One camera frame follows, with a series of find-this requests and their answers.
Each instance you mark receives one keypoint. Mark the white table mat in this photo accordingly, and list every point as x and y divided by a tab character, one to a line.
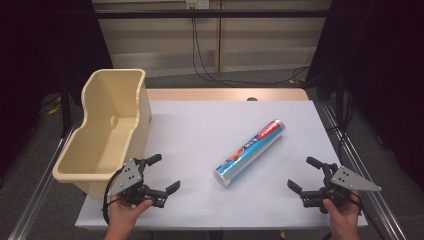
200	133

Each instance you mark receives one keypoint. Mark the wooden table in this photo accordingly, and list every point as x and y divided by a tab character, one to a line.
200	94

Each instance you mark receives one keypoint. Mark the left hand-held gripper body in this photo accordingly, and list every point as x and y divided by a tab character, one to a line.
128	176

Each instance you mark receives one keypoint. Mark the metal floor rail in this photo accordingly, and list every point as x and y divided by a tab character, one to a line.
366	173
40	186

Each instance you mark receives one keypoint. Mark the white wall socket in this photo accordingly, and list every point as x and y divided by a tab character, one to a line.
197	4

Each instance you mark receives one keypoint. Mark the black horizontal frame bar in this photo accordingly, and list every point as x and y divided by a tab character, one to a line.
213	14

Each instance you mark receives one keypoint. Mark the person's right hand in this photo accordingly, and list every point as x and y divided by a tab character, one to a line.
345	218

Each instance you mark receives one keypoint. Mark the black curtain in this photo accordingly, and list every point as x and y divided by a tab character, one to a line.
36	60
383	66

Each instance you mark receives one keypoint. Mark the beige plastic bin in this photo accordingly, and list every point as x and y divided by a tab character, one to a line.
100	146

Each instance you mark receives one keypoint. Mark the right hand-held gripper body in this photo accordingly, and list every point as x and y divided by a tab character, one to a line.
346	180

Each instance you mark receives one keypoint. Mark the person's left hand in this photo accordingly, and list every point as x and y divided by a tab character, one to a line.
121	216

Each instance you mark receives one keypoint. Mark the black stand post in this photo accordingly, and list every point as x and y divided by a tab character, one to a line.
339	100
66	110

